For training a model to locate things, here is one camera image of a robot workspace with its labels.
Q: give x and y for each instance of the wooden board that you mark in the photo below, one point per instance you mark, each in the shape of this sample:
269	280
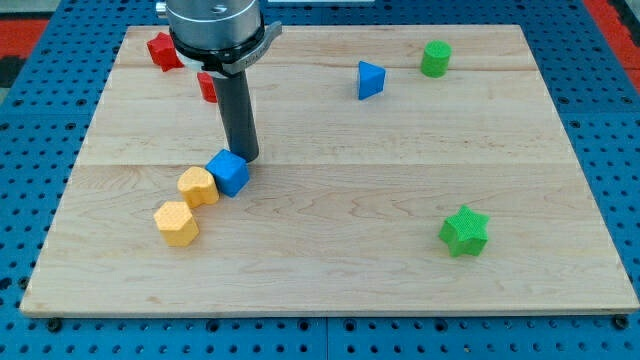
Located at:
343	209

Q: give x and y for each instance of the blue cube block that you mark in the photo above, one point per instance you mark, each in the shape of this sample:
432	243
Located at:
230	172

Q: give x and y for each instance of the blue triangle block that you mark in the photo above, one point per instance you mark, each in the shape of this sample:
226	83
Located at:
371	80

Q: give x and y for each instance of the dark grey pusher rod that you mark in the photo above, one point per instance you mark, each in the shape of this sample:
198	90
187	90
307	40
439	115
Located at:
237	115

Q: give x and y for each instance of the yellow heart block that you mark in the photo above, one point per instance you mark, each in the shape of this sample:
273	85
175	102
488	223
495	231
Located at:
197	187

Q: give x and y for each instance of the yellow hexagon block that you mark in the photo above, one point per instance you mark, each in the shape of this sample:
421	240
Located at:
176	223

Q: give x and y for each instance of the red block behind rod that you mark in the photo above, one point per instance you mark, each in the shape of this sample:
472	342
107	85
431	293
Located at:
207	88

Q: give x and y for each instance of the green star block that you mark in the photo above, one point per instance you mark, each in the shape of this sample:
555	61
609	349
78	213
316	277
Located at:
465	233

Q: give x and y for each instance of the green cylinder block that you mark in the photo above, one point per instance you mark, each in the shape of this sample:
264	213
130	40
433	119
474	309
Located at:
436	56

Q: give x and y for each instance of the red star block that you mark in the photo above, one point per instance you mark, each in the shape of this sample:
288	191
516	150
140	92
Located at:
162	52

